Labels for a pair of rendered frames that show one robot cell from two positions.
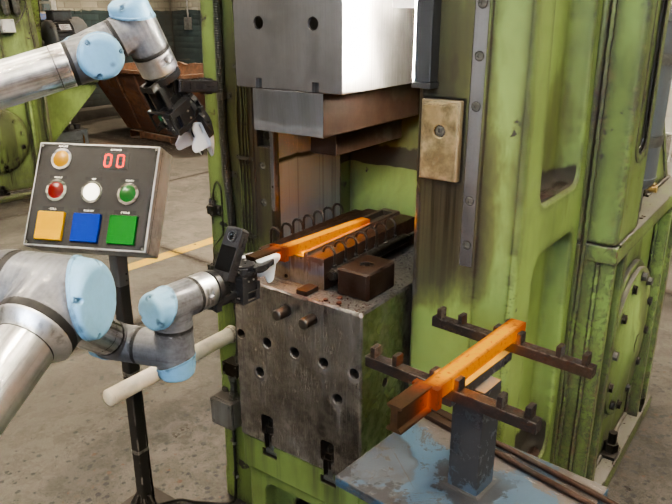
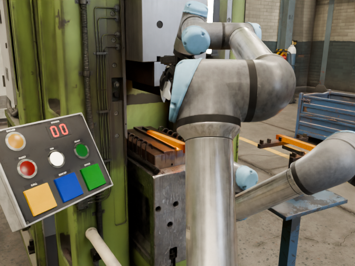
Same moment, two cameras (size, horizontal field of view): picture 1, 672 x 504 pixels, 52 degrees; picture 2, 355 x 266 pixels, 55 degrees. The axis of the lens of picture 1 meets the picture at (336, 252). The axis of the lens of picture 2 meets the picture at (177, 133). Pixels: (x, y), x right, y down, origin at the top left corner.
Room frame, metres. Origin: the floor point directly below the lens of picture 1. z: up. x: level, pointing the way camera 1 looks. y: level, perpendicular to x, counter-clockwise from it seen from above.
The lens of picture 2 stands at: (1.00, 1.41, 1.45)
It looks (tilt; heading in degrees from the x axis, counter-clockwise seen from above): 15 degrees down; 292
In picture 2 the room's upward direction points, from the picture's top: 1 degrees clockwise
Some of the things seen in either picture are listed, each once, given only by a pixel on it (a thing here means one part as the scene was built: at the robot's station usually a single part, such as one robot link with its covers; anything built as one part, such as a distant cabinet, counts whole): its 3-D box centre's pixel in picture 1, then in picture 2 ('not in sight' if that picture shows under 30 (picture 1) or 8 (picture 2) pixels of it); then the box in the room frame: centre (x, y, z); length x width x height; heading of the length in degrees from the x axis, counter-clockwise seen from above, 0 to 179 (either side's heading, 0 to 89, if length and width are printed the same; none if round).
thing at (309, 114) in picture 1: (341, 102); (151, 69); (1.71, -0.01, 1.32); 0.42 x 0.20 x 0.10; 144
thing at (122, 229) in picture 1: (122, 230); (92, 177); (1.66, 0.54, 1.01); 0.07 x 0.05 x 0.07; 79
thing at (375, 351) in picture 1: (421, 334); (280, 147); (1.12, -0.15, 0.98); 0.23 x 0.06 x 0.02; 139
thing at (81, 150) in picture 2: (127, 193); (81, 150); (1.70, 0.53, 1.09); 0.05 x 0.03 x 0.04; 54
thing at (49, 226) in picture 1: (50, 226); (39, 199); (1.69, 0.73, 1.01); 0.07 x 0.05 x 0.07; 79
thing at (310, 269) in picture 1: (341, 241); (152, 144); (1.71, -0.01, 0.96); 0.42 x 0.20 x 0.09; 144
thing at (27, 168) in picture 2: (56, 190); (27, 168); (1.74, 0.73, 1.09); 0.05 x 0.03 x 0.04; 54
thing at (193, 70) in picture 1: (174, 103); not in sight; (8.49, 1.96, 0.43); 1.89 x 1.20 x 0.85; 51
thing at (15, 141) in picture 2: (61, 158); (15, 141); (1.78, 0.72, 1.16); 0.05 x 0.03 x 0.04; 54
